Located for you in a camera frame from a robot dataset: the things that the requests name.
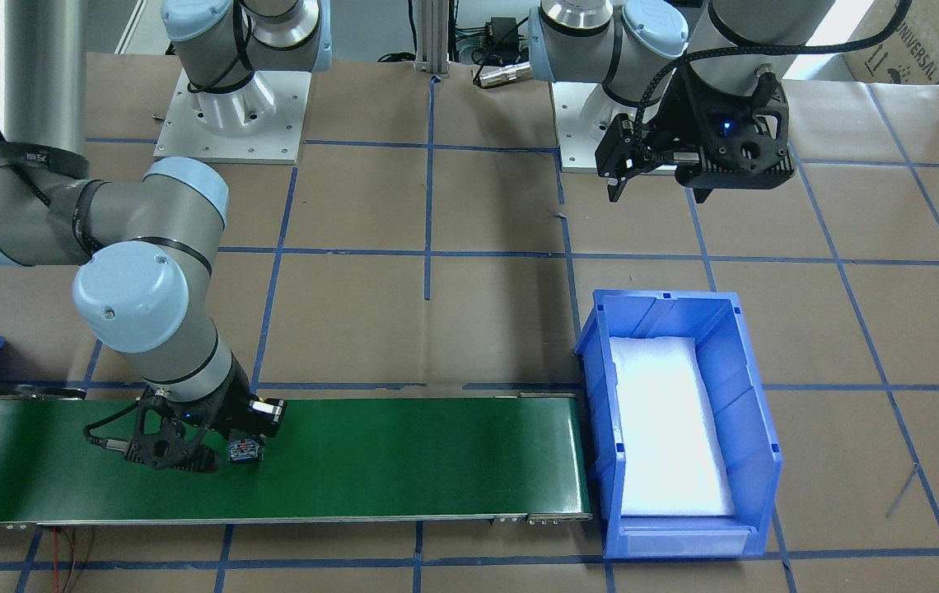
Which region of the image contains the cardboard box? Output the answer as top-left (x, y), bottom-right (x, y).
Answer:
top-left (843, 1), bottom-right (939, 84)

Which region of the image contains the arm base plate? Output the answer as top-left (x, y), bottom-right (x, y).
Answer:
top-left (153, 71), bottom-right (312, 165)
top-left (551, 82), bottom-right (634, 175)

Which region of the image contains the red black conveyor wire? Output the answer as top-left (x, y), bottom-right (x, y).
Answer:
top-left (49, 527), bottom-right (100, 593)

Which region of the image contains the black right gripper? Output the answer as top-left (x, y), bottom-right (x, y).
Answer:
top-left (122, 359), bottom-right (287, 474)

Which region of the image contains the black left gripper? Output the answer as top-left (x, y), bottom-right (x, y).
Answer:
top-left (595, 65), bottom-right (796, 205)

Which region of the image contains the green conveyor belt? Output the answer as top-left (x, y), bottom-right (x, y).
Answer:
top-left (0, 397), bottom-right (591, 525)

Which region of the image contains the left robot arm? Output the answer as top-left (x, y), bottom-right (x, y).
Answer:
top-left (527, 1), bottom-right (832, 203)

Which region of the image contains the yellow mushroom push button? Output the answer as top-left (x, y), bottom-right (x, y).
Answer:
top-left (227, 437), bottom-right (265, 465)

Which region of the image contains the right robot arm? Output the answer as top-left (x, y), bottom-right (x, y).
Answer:
top-left (0, 1), bottom-right (285, 473)

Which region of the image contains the white foam pad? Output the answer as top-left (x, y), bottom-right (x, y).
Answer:
top-left (610, 337), bottom-right (736, 517)

